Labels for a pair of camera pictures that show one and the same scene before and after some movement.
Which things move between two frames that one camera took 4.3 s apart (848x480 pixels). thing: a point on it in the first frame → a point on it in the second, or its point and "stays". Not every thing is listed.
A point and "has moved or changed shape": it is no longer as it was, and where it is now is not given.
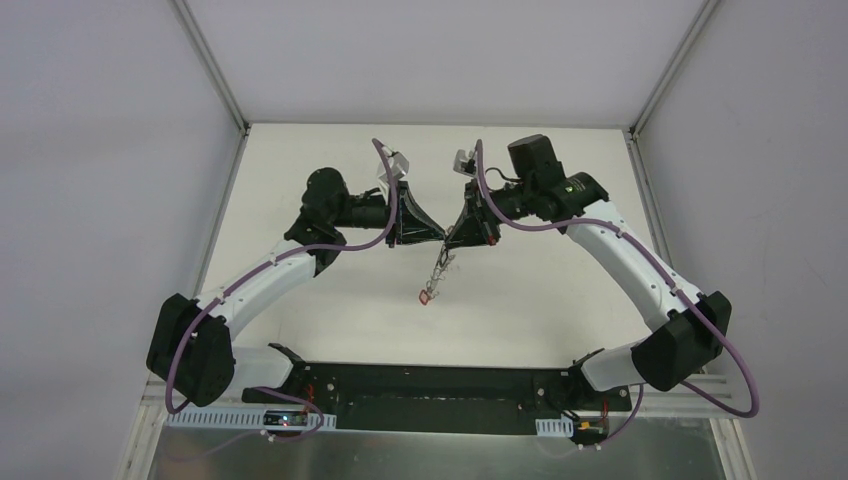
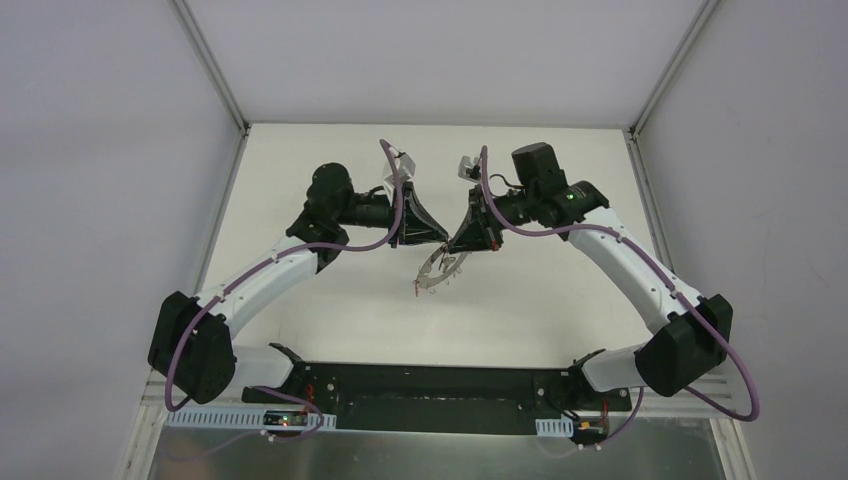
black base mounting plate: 446,398 stays
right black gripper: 478,216 stays
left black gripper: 402,216 stays
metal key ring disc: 445,255 has moved or changed shape
